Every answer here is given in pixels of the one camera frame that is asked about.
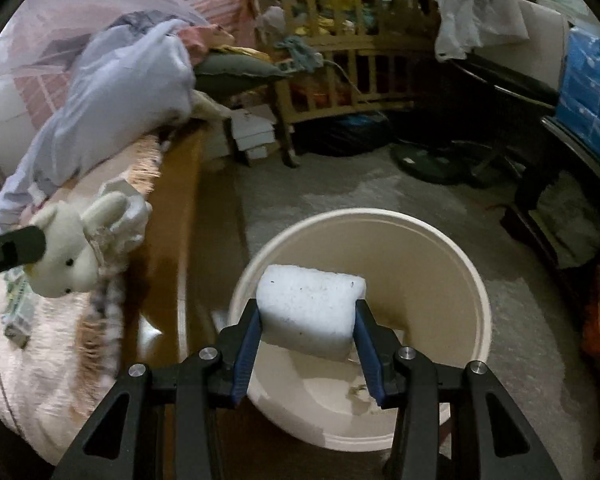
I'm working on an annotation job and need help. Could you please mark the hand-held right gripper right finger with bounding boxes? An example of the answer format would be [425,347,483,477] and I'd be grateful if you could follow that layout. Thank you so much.
[352,300,563,480]

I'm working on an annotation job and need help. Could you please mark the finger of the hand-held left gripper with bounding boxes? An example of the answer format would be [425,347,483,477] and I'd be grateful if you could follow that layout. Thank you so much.
[0,225,47,281]

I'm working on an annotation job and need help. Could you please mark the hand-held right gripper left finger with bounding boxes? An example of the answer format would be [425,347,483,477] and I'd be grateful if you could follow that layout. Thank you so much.
[50,299,263,480]

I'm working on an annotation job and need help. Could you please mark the white foam block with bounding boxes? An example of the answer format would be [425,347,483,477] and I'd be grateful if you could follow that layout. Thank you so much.
[255,264,368,361]

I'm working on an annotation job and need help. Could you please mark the beige plastic bucket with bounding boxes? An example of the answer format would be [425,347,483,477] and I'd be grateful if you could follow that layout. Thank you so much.
[228,208,493,453]

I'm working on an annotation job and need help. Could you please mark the white plush bunny toy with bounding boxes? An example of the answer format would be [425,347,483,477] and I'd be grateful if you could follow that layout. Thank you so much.
[27,180,153,301]

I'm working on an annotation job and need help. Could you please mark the green white medicine box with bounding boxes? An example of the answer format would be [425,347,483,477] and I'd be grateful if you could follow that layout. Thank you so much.
[2,267,33,348]

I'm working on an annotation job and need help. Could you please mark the pink fringed blanket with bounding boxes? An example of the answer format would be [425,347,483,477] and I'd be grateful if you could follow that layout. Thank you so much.
[0,135,163,466]

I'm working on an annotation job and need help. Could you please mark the light blue quilt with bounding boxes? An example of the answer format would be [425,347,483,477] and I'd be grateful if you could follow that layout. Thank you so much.
[0,19,197,241]

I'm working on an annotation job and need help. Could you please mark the dark round fan base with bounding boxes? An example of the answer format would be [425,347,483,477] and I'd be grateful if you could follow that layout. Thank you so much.
[390,142,486,186]

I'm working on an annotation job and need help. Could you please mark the white cardboard boxes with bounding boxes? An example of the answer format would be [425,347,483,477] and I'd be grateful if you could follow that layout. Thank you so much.
[224,105,281,166]

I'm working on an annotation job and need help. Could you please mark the black plastic bag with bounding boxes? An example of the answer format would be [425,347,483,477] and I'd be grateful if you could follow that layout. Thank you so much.
[295,112,396,157]

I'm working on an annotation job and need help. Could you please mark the wooden baby crib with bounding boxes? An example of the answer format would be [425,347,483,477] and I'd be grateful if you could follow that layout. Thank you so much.
[250,0,443,168]

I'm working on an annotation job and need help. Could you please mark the white mosquito net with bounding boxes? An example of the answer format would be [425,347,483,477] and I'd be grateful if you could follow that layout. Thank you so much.
[0,0,206,91]

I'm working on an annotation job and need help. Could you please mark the grey pillow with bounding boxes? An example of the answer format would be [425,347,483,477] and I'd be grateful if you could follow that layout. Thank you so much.
[194,52,293,98]

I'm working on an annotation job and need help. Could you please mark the pink cloth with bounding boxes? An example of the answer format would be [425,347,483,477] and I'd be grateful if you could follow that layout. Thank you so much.
[177,25,236,56]

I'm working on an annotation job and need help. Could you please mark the blue grey rag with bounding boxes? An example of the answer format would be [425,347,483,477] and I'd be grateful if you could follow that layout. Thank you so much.
[275,35,326,73]

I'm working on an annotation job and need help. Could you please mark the dark wooden table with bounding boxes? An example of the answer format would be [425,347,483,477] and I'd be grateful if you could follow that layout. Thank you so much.
[450,57,600,311]

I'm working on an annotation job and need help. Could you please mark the blue plastic-wrapped pack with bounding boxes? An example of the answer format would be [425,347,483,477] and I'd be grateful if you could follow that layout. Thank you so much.
[555,27,600,153]

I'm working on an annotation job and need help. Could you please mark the large white box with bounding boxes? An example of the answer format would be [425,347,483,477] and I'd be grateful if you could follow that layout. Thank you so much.
[480,0,571,91]

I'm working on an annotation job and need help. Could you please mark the white plastic bag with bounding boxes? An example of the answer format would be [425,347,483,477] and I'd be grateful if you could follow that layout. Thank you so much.
[405,0,531,61]

